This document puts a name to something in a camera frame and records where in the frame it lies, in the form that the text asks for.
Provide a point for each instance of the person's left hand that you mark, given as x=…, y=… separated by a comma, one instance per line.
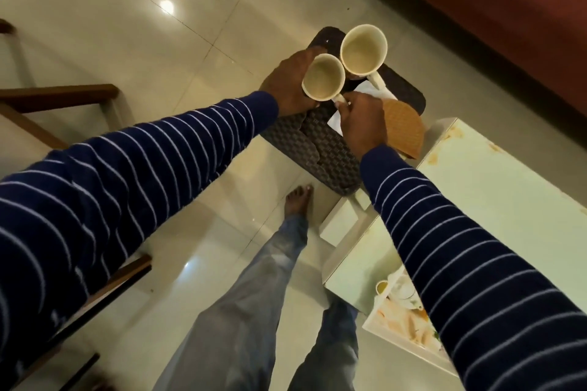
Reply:
x=286, y=83

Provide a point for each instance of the person's right hand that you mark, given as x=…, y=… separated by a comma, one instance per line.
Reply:
x=364, y=125

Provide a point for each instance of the white paper napkins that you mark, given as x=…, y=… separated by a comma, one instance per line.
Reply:
x=373, y=92

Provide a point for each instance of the white floral mug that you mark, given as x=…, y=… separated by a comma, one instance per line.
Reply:
x=363, y=49
x=323, y=78

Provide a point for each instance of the wooden napkin holder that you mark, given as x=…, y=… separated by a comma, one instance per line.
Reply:
x=404, y=129

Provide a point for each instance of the white floral tray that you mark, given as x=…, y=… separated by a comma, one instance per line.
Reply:
x=399, y=322

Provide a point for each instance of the person's right forearm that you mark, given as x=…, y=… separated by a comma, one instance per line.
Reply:
x=481, y=276

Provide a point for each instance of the person's left forearm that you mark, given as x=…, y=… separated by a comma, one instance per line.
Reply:
x=114, y=203

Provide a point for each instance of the person's left leg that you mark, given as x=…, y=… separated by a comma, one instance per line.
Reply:
x=243, y=322

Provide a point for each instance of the person's leg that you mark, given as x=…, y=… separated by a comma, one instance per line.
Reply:
x=325, y=354
x=243, y=322

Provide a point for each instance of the person's right leg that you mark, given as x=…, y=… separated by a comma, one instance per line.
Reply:
x=325, y=354

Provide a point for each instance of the black woven stool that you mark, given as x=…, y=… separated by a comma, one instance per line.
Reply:
x=316, y=152

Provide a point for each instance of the red sofa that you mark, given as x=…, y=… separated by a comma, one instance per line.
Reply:
x=504, y=1

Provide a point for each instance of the dark wooden chair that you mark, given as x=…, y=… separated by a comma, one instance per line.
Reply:
x=128, y=274

